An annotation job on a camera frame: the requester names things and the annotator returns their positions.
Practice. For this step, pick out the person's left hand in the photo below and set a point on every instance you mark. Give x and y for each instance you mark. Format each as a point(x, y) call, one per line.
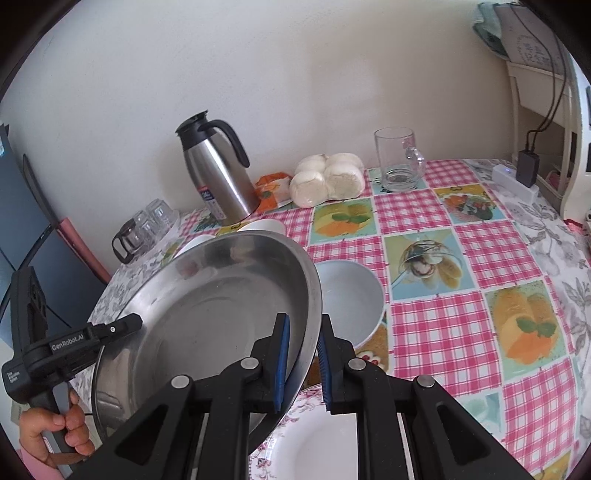
point(35, 421)

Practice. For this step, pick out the white power strip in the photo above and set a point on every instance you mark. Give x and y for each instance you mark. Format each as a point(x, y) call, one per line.
point(505, 177)

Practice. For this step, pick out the glass beer mug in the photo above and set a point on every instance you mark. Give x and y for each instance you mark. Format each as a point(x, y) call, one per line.
point(402, 164)

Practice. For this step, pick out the light blue floral bowl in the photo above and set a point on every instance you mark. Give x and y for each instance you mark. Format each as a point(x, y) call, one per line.
point(353, 297)

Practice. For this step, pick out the black power adapter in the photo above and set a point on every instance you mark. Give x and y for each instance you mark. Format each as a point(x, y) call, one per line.
point(527, 167)

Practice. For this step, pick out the grey floral cloth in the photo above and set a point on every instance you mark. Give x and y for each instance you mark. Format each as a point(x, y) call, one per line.
point(563, 257)

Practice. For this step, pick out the white square bowl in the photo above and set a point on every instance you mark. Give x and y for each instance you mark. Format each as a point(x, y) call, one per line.
point(194, 242)

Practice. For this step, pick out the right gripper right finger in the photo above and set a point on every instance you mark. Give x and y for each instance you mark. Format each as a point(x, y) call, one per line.
point(407, 429)

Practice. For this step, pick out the orange snack packet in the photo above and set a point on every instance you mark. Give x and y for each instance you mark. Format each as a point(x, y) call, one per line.
point(273, 191)

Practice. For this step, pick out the bag of steamed buns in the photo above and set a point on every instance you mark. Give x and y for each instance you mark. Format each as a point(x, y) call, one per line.
point(321, 178)

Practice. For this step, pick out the floral rimmed round plate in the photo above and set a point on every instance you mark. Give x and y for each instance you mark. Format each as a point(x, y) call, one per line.
point(309, 443)

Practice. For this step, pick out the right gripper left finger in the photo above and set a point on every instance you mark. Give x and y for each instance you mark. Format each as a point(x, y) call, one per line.
point(198, 428)

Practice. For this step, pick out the white wooden shelf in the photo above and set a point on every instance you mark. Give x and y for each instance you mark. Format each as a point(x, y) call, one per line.
point(564, 148)

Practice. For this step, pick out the stainless steel thermos jug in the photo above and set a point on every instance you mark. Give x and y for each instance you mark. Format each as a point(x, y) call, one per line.
point(217, 165)

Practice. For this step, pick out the checkered picture tablecloth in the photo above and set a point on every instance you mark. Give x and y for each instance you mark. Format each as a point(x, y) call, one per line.
point(466, 303)

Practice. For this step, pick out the stainless steel round pan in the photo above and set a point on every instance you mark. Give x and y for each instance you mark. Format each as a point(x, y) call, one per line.
point(202, 312)

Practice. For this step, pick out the strawberry pattern bowl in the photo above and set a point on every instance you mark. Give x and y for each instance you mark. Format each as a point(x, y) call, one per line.
point(268, 225)

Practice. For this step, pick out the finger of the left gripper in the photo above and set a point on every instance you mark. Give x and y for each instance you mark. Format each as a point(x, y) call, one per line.
point(100, 335)

